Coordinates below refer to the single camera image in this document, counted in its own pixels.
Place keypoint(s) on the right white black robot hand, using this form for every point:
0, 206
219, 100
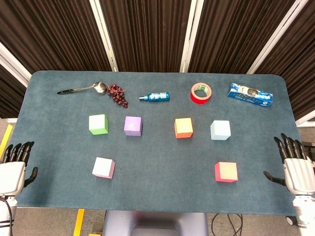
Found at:
300, 174

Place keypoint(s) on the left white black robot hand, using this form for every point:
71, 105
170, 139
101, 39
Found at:
12, 174

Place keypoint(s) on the red foam cube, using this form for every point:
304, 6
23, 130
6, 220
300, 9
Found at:
226, 171

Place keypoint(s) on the light pink foam cube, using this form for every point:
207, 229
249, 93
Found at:
103, 167

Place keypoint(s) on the light blue foam cube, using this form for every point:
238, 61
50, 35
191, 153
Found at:
220, 129

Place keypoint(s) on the green foam cube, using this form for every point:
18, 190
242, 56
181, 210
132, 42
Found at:
98, 124

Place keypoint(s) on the orange foam cube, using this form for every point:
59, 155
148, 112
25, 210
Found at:
183, 127

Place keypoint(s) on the purple foam cube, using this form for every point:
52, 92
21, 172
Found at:
133, 125

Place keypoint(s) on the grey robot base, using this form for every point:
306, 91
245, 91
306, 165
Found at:
118, 223

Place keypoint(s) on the black equipment box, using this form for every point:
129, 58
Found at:
311, 147

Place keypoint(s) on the yellow floor tape strip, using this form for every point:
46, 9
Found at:
78, 222
6, 140

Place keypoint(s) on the black caster wheel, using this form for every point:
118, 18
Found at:
291, 220

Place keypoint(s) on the dark brown pleated curtain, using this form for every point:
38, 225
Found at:
49, 32
147, 32
302, 61
9, 98
233, 32

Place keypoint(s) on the blue cookie box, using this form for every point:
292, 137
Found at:
251, 96

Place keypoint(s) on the red tape roll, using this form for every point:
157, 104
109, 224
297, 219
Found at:
200, 99

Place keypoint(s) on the dark red plastic grapes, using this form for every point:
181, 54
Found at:
118, 94

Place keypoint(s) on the blue-grey felt table cloth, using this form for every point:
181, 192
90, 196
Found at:
157, 152

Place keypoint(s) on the blue spray bottle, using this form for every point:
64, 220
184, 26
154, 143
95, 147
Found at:
157, 96

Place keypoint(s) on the white partition post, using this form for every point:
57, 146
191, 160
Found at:
306, 121
14, 66
191, 34
103, 34
276, 37

